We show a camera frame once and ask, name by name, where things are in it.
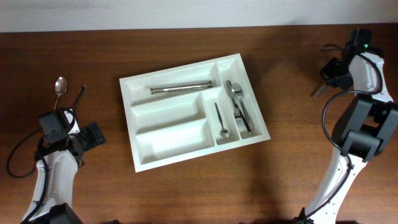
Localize silver fork long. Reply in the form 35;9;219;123
226;80;253;136

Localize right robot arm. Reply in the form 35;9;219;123
293;28;397;223

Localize white plastic cutlery tray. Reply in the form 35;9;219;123
119;54;271;172

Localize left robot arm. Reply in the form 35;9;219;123
22;108;106;223

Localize small dark-handled spoon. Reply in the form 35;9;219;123
313;83;328;98

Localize small silver teaspoon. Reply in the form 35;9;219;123
215;103;230;139

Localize silver spoon dark handle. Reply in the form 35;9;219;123
72;85;87;111

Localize silver fork short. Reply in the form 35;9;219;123
233;106;246;128

